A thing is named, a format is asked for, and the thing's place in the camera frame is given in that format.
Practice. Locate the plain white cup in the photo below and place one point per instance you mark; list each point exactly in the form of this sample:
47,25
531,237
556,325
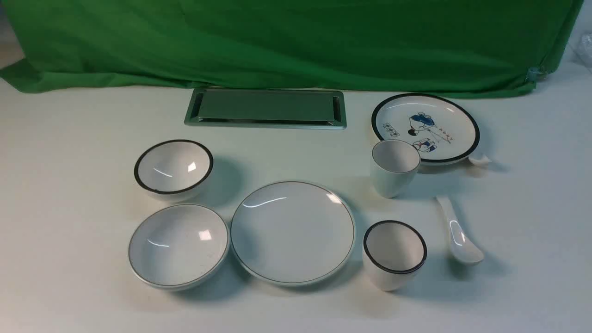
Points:
395,164

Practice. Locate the thin-rimmed white bowl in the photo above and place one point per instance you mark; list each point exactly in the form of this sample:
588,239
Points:
179,247

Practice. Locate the white ceramic spoon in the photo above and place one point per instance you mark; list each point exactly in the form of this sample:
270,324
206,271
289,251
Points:
461,247

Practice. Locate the large white plate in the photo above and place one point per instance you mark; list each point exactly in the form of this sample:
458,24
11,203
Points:
293,233

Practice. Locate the black-rimmed white bowl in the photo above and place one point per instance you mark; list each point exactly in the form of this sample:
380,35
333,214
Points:
174,171

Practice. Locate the black-rimmed white cup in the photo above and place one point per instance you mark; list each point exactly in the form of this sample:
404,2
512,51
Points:
393,252

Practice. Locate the illustrated black-rimmed plate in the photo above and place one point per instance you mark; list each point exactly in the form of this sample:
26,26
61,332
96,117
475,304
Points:
442,132

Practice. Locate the green backdrop cloth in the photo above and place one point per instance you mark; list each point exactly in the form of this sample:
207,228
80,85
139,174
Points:
466,49

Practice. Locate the blue clip on cloth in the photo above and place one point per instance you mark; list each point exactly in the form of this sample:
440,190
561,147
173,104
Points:
535,74

